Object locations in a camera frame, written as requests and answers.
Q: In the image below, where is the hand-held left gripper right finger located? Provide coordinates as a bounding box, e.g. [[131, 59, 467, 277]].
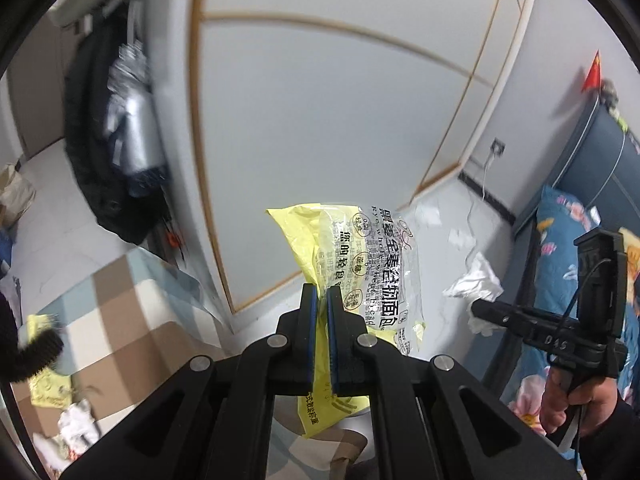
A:
[[326, 284, 583, 480]]

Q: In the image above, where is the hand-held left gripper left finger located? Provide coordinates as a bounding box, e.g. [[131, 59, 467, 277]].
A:
[[60, 284, 321, 480]]

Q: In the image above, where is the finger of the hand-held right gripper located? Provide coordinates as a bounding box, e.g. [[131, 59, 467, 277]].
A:
[[471, 299, 526, 335]]

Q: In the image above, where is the yellow clear bread wrapper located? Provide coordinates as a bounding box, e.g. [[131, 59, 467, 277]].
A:
[[265, 201, 428, 441]]

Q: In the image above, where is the person's left forearm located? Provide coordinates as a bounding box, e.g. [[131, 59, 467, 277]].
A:
[[0, 290, 65, 386]]

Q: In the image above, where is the person's right forearm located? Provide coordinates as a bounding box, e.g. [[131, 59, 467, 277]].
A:
[[575, 390, 640, 480]]

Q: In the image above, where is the person's right hand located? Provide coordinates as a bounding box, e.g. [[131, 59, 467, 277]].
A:
[[542, 365, 621, 436]]

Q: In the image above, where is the large crumpled white tissue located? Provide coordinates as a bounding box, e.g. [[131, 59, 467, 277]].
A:
[[442, 251, 505, 336]]

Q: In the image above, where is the yellow cloth item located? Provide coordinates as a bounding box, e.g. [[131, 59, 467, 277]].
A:
[[619, 227, 640, 281]]

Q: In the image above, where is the blue floral quilt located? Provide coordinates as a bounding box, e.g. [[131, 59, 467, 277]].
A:
[[507, 185, 640, 441]]

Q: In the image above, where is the blue headboard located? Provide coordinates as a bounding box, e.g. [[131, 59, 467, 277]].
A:
[[512, 92, 640, 241]]

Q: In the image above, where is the checked tablecloth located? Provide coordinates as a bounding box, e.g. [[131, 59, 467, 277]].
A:
[[10, 247, 381, 480]]

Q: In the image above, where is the grey plush toy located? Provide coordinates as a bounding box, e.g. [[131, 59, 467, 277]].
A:
[[600, 80, 621, 111]]

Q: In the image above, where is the white wardrobe with gold trim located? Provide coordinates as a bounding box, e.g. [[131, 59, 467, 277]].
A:
[[145, 0, 541, 333]]

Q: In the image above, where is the small red flag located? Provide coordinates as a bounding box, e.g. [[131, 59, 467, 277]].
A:
[[581, 50, 602, 95]]

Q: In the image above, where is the small white tissue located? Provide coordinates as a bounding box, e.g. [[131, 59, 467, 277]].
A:
[[57, 400, 101, 448]]

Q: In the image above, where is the silver jacket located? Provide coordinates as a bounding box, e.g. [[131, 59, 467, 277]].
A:
[[102, 42, 168, 181]]

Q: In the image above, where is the yellow snack packet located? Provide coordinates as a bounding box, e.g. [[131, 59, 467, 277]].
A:
[[26, 314, 73, 408]]

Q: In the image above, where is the black jacket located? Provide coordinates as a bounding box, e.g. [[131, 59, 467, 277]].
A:
[[62, 25, 173, 246]]

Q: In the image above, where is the dark clothes pile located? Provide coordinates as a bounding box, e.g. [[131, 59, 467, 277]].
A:
[[0, 227, 23, 321]]

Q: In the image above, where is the beige paper bag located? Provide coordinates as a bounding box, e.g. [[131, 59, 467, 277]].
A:
[[0, 162, 37, 226]]

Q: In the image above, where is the brown door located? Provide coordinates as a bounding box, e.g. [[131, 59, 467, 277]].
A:
[[10, 25, 71, 161]]

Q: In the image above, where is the white cable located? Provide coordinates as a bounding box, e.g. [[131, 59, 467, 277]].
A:
[[464, 152, 501, 266]]

